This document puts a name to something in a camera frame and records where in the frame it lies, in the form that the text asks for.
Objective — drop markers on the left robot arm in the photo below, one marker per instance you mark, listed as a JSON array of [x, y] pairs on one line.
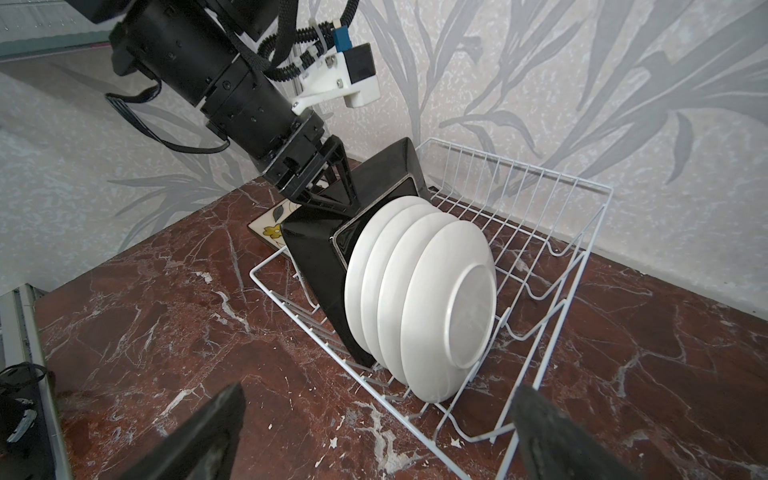
[[225, 57]]

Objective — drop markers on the white wire dish rack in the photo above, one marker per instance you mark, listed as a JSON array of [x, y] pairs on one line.
[[541, 225]]

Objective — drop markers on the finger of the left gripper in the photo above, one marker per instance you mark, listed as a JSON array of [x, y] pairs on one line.
[[327, 181]]

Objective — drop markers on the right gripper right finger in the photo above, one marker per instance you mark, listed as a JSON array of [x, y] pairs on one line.
[[554, 447]]

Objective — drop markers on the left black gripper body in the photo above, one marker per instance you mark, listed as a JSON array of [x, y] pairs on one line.
[[294, 165]]

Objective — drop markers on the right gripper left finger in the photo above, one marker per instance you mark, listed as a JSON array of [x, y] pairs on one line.
[[203, 447]]

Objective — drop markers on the floral square plate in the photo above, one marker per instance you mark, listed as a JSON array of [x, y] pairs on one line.
[[267, 226], [321, 242]]

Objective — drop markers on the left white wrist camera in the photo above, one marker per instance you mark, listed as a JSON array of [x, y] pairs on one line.
[[350, 75]]

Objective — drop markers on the aluminium mounting rail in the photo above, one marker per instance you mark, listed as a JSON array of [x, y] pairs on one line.
[[32, 441]]

